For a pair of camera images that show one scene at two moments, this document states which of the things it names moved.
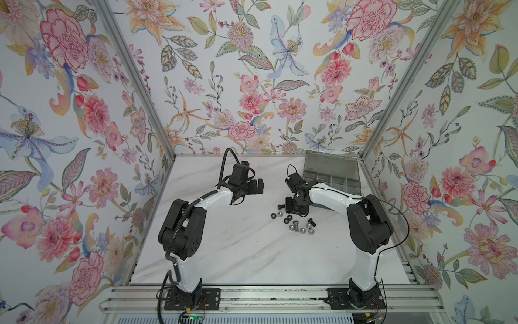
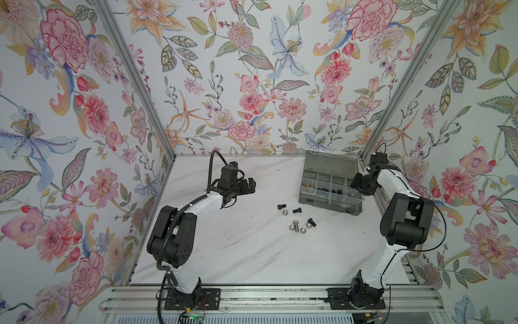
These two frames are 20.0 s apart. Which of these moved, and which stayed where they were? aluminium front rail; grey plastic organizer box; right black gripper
Moved: right black gripper
Stayed: grey plastic organizer box; aluminium front rail
